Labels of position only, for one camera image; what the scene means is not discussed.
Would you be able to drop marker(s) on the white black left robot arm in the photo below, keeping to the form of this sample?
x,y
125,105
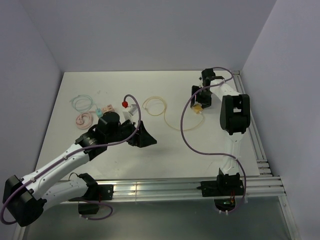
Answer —
x,y
28,197

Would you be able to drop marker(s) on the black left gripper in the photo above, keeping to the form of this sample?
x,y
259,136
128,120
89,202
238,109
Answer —
x,y
143,138

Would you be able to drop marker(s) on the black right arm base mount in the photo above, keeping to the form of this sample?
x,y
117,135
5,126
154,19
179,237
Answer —
x,y
227,196

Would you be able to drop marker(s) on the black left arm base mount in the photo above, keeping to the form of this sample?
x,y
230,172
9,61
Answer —
x,y
103,192

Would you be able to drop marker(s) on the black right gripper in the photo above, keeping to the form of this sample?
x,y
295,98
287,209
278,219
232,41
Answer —
x,y
205,103

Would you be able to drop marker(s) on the pink plug adapter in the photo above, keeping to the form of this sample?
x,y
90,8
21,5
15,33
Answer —
x,y
108,108

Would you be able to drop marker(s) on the teal plug adapter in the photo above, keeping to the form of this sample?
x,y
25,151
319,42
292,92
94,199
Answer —
x,y
99,112

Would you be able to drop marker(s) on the yellow plug adapter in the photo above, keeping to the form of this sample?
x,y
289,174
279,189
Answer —
x,y
197,109

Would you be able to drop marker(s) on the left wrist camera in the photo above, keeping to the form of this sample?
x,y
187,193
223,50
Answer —
x,y
129,110

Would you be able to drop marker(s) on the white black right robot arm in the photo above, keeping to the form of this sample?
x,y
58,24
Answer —
x,y
234,119

